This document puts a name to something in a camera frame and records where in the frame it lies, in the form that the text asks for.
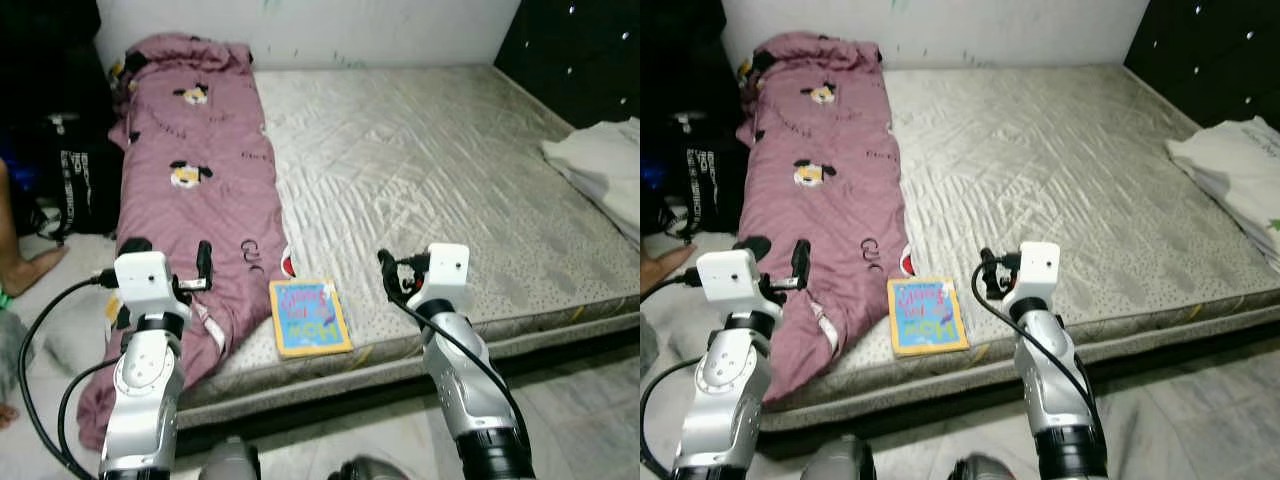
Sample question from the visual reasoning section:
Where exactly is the blue yellow children's book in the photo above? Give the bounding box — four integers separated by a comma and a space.
886, 276, 971, 357
267, 279, 355, 359

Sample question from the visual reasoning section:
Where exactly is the white pillow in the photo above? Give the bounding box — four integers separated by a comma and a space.
1163, 114, 1280, 273
540, 117, 641, 249

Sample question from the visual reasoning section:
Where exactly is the purple cartoon print blanket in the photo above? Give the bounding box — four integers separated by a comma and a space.
76, 32, 298, 453
733, 30, 913, 406

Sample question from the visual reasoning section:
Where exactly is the white quilted mattress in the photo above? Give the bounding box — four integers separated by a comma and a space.
763, 64, 1280, 433
178, 64, 641, 408

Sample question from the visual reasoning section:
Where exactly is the blue bag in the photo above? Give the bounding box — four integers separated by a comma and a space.
640, 150, 669, 193

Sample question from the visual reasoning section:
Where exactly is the grey left robot leg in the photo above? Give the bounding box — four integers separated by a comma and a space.
800, 434, 879, 480
198, 438, 263, 480

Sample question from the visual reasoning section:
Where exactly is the grey robot leg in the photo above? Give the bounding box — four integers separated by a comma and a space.
800, 434, 879, 480
948, 452, 1021, 480
198, 438, 263, 480
330, 456, 409, 480

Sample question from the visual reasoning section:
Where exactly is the grey right robot leg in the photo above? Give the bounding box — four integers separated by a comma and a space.
948, 452, 1021, 480
330, 456, 409, 480

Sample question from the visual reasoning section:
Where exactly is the dark tufted headboard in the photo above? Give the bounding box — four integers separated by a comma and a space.
1122, 0, 1280, 103
493, 0, 641, 131

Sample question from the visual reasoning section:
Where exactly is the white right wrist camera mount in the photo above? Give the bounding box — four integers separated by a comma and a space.
1003, 241, 1062, 309
405, 242, 472, 313

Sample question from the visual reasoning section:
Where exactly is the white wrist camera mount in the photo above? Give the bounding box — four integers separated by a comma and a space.
1003, 241, 1062, 309
405, 242, 472, 313
112, 251, 191, 323
696, 249, 776, 321

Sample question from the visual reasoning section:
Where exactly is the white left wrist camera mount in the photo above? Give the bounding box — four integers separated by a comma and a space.
112, 251, 191, 323
696, 249, 776, 321

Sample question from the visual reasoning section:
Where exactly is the left arm long black cable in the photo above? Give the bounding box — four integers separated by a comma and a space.
640, 268, 703, 301
18, 268, 121, 479

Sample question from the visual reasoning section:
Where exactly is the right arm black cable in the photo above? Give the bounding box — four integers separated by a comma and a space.
385, 285, 529, 446
970, 262, 1106, 446

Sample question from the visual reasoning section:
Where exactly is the left arm short black cable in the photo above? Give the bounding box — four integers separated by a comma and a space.
56, 355, 123, 479
640, 355, 706, 479

